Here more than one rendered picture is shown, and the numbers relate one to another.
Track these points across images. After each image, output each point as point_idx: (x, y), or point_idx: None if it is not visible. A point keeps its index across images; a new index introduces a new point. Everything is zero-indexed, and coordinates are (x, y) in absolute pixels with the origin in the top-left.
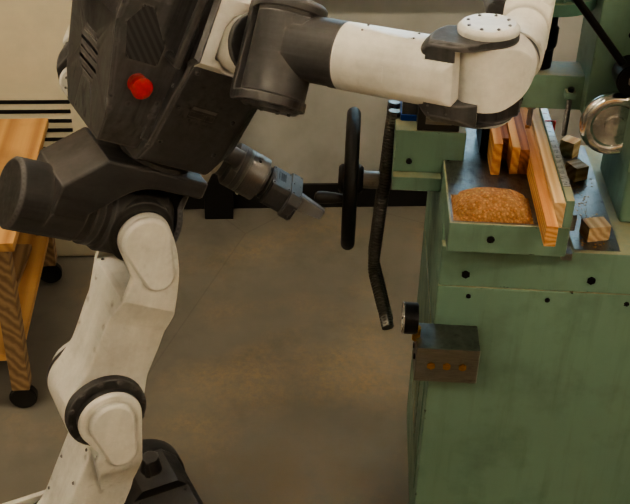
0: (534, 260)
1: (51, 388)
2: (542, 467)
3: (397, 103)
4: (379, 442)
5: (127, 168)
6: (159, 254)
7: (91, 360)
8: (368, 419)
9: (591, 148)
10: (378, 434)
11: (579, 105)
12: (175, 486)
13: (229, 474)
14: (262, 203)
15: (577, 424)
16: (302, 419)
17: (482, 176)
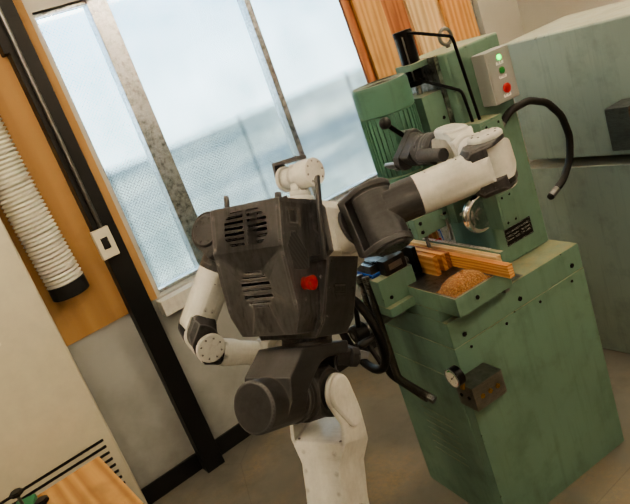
0: (490, 304)
1: None
2: (549, 429)
3: (361, 274)
4: (436, 501)
5: (312, 348)
6: (350, 397)
7: (340, 503)
8: (416, 495)
9: (476, 232)
10: (430, 498)
11: (450, 220)
12: None
13: None
14: (338, 364)
15: (552, 389)
16: None
17: (436, 279)
